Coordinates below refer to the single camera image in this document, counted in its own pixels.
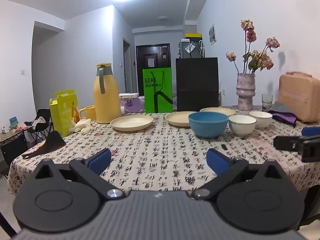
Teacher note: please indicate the yellow mug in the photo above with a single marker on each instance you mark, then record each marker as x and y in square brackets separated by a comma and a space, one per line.
[89, 113]

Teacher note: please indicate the grey purple cloth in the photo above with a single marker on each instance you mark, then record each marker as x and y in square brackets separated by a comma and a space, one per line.
[282, 113]

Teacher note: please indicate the yellow-green gift bag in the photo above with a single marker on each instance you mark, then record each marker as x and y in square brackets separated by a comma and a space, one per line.
[62, 112]

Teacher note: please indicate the white flat box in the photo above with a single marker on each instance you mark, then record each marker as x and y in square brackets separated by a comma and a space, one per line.
[128, 95]

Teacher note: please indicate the green paper bag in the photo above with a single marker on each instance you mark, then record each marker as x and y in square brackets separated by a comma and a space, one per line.
[157, 92]

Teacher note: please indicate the small black clip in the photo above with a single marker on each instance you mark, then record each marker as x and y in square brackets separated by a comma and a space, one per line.
[224, 147]

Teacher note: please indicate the framed wall picture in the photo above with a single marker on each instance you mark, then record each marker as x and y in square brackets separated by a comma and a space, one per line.
[212, 34]

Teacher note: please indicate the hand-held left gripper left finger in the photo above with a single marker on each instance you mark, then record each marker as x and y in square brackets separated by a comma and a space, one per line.
[101, 160]

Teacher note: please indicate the small wooden folding table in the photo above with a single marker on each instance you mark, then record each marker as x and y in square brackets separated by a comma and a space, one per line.
[12, 136]

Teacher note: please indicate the white rubber gloves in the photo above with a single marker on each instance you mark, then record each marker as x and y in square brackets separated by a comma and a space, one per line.
[81, 126]

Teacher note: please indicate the dried pink flowers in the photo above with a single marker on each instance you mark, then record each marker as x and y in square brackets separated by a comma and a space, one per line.
[260, 58]

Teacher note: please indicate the stack of pastel bowls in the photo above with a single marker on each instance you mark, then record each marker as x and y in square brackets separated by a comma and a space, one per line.
[13, 122]

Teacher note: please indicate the small flat ceiling lamp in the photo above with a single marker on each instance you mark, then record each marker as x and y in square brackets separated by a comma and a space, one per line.
[163, 18]

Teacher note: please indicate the grey storage box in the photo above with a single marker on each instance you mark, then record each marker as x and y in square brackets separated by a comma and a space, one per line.
[186, 51]

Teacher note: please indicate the yellow thermos jug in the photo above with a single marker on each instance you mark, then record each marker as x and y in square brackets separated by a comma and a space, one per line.
[107, 100]

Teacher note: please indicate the pink textured vase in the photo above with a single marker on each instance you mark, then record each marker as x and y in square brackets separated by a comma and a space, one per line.
[246, 92]

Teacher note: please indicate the glass cup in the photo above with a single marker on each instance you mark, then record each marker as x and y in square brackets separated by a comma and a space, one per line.
[267, 102]

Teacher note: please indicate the black cloth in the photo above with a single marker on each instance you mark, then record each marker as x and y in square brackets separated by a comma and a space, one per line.
[51, 142]

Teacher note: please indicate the black folding chair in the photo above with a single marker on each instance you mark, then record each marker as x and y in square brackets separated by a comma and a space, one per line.
[42, 126]

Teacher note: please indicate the calligraphy printed tablecloth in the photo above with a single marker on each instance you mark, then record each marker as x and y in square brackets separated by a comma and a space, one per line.
[162, 150]

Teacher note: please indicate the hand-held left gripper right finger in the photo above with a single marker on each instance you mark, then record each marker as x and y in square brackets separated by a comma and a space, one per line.
[217, 161]

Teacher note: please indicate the black paper bag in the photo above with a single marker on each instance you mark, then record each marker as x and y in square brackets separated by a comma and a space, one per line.
[197, 85]

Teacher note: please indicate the dark entrance door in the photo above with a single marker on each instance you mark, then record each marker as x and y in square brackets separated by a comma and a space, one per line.
[152, 55]

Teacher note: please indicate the cream plate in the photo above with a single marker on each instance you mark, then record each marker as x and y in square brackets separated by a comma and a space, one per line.
[131, 123]
[177, 118]
[217, 111]

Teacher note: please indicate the purple tissue pack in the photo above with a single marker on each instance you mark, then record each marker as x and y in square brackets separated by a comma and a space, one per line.
[132, 106]

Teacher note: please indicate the pink cloth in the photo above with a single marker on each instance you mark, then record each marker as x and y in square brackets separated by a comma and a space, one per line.
[21, 127]

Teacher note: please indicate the blue bowl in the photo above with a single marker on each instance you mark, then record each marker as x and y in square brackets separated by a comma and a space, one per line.
[207, 127]

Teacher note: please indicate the white bowl with dark rim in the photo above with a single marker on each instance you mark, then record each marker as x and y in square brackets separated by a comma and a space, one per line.
[242, 127]
[262, 121]

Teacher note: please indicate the grey interior door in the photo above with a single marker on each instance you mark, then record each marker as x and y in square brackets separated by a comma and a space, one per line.
[127, 65]

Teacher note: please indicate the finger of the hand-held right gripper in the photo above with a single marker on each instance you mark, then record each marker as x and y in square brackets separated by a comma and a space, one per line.
[287, 143]
[311, 131]

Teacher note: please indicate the yellow black box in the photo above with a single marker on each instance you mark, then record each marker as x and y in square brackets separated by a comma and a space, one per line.
[193, 35]

